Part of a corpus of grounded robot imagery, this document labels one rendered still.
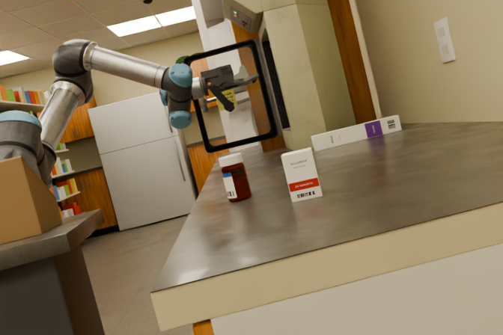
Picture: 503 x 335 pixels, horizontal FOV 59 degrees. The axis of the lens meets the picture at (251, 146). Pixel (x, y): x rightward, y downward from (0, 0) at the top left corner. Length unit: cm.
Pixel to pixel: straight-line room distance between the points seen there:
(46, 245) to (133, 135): 550
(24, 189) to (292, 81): 85
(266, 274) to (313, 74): 111
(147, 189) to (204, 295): 608
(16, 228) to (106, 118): 548
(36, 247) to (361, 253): 75
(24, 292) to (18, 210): 18
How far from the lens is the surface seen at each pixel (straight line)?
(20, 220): 115
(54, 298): 114
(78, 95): 162
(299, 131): 147
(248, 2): 151
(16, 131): 127
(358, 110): 190
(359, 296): 46
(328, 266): 45
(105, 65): 153
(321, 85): 152
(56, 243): 104
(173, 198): 647
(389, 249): 46
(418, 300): 48
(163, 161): 643
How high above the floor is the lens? 107
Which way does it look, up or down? 3 degrees down
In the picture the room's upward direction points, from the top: 14 degrees counter-clockwise
